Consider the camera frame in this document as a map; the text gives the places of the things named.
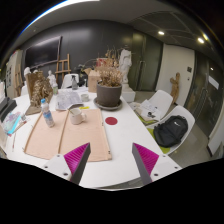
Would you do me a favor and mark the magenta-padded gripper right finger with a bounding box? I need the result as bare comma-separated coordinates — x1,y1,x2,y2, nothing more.
131,142,183,186

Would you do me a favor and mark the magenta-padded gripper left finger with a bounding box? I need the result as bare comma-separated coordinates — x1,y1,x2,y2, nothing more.
42,142,92,186

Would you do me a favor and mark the blue-capped white drink bottle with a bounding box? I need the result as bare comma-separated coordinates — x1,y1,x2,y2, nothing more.
40,98,56,129

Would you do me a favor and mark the lime green seat cushion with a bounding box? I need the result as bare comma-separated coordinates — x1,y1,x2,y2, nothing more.
146,128,172,155

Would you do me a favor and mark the light wooden board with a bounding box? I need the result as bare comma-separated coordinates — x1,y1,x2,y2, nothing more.
23,110,69,160
58,108,113,163

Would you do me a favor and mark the black backpack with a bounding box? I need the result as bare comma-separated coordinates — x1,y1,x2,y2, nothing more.
153,115,189,148

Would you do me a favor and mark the white ceramic mug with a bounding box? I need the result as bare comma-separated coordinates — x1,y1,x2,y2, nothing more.
68,107,88,126

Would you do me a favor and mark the papers stack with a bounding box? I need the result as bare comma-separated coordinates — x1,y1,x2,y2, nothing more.
134,99,161,123

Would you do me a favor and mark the flat round red coaster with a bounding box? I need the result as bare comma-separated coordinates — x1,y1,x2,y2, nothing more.
104,116,119,126

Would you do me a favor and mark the printed newspaper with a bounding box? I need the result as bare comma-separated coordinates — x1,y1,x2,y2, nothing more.
54,89,84,112

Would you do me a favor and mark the white plastic chair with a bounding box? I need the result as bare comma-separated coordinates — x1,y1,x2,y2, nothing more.
61,73,80,90
146,105,196,156
133,89,174,126

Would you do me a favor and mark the grey plant pot saucer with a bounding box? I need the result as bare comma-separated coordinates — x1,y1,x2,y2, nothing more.
93,97,124,112

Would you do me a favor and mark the dry plant in grey pot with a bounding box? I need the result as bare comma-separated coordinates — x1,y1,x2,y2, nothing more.
94,48,124,108

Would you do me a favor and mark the colourful book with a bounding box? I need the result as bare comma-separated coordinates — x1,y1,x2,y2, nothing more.
1,111,28,136

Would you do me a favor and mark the clear spray bottle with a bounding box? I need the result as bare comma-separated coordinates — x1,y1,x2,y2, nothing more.
70,74,79,91

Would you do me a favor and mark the brown relief sculpture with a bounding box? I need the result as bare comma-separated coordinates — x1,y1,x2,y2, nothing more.
24,70,54,116

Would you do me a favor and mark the wooden figure sculpture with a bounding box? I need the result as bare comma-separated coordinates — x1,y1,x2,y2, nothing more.
169,72,181,104

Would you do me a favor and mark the brown cardboard box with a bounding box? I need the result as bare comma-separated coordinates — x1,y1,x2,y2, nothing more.
83,67,101,94

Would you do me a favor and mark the small white plaster figure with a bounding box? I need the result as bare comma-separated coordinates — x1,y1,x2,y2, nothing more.
46,69,58,88

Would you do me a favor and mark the black case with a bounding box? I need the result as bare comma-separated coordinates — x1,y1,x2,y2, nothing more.
0,97,18,123

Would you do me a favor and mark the wooden easel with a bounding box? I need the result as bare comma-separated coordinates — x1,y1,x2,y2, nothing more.
54,53,72,83

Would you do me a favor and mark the tall white plaster statue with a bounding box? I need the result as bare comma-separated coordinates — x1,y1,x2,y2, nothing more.
118,48,137,103

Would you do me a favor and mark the white plaster bust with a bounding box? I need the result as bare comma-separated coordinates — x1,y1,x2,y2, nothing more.
23,66,32,81

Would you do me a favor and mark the red box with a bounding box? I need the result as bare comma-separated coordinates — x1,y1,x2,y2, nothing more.
96,57,109,68

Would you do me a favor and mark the white cabinet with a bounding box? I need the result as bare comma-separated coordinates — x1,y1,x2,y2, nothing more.
4,49,24,99

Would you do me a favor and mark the long ceiling light panel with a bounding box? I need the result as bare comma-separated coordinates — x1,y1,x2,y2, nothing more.
19,0,101,34

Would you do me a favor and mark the black wall screen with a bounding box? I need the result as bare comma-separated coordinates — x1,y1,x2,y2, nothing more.
24,35,63,69

